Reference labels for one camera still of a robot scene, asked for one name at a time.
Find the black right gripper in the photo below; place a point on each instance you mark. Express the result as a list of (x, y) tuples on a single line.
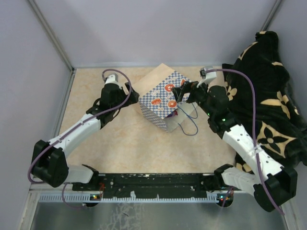
[(187, 86)]

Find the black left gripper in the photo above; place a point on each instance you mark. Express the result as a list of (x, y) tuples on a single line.
[(133, 98)]

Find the blue checkered paper bag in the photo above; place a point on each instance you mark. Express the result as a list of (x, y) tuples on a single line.
[(156, 100)]

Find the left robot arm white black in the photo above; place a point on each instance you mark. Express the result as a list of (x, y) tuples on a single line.
[(49, 160)]

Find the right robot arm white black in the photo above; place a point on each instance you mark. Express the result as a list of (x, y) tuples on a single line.
[(271, 184)]

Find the purple snack packet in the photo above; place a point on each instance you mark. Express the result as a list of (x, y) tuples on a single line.
[(173, 114)]

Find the black floral blanket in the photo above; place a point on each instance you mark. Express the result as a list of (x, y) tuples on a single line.
[(280, 129)]

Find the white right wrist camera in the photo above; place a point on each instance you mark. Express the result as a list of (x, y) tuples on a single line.
[(207, 74)]

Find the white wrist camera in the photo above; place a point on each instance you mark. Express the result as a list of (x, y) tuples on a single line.
[(207, 74), (111, 79)]

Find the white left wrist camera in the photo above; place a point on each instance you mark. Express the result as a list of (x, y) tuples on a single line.
[(111, 79)]

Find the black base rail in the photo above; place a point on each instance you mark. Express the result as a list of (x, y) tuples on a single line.
[(153, 185)]

